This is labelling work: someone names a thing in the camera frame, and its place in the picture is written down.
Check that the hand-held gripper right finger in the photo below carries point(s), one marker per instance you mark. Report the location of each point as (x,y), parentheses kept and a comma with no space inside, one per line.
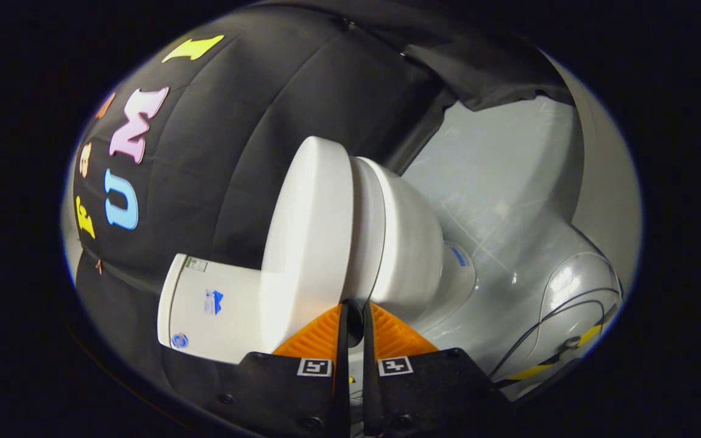
(367,365)

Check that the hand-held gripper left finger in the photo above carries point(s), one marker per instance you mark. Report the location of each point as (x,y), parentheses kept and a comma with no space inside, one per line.
(342,365)

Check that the white toilet lid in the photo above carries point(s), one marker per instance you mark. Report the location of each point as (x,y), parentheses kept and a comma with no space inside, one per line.
(308,243)

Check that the white toilet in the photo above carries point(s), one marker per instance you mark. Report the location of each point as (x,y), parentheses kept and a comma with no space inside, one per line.
(405,243)

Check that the yellow black striped tape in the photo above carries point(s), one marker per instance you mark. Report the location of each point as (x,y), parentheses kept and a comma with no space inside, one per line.
(588,334)

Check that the black backdrop cloth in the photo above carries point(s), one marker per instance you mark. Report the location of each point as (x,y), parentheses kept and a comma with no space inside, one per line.
(223,121)

